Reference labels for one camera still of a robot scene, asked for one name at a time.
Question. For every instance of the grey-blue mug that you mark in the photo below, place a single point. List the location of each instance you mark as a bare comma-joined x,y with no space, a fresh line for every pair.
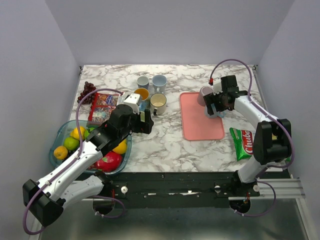
159,83

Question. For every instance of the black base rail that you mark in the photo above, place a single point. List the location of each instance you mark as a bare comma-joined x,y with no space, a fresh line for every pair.
155,190

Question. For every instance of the blue butterfly mug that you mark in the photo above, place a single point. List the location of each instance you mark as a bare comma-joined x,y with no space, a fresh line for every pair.
145,98

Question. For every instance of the cream mug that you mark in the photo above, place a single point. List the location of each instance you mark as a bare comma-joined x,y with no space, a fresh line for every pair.
158,104

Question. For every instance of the red dragon fruit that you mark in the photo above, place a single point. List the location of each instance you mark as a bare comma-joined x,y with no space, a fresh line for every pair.
109,163

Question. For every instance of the yellow lemon lower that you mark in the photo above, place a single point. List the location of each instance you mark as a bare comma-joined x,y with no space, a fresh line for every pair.
121,148

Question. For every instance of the green fruit in bowl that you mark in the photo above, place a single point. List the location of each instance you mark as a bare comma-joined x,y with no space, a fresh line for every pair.
71,143

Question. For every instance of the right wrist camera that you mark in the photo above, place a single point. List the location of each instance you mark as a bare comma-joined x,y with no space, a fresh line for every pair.
216,85

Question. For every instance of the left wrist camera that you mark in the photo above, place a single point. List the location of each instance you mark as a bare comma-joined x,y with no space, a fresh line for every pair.
133,100

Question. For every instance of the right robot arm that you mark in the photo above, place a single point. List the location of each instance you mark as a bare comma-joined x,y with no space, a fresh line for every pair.
246,177

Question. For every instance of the light green mug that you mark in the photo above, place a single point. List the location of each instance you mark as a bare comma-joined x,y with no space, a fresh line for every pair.
142,116

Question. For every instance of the green cassava chips bag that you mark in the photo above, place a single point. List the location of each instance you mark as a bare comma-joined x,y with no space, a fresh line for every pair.
243,145

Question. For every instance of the red candy bag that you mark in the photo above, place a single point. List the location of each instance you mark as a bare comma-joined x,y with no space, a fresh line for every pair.
102,106

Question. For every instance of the pink tray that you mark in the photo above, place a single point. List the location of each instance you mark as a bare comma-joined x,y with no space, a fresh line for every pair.
195,125

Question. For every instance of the teal plastic fruit bowl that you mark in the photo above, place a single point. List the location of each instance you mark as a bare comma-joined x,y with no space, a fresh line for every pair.
64,132

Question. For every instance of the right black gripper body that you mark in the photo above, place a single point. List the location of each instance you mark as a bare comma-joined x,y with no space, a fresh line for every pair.
218,100

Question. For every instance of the dark blue-grey mug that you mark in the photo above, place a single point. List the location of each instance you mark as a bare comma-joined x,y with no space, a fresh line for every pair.
143,82

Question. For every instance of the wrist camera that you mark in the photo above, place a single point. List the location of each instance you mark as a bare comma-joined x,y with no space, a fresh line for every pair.
216,85
133,100

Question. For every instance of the purple mug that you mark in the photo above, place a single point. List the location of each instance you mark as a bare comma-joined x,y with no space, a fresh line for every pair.
205,90

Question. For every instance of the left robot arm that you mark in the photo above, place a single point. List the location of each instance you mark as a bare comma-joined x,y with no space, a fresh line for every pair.
47,197

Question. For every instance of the orange fruit in bowl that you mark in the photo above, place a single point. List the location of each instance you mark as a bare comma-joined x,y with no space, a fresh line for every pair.
61,152

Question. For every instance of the orange fruit upper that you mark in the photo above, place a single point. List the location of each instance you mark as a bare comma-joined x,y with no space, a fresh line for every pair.
78,134

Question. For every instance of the dark grapes on table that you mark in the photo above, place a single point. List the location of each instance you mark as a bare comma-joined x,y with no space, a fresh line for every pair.
88,88

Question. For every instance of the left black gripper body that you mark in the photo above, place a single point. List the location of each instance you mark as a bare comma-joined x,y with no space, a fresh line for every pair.
137,126

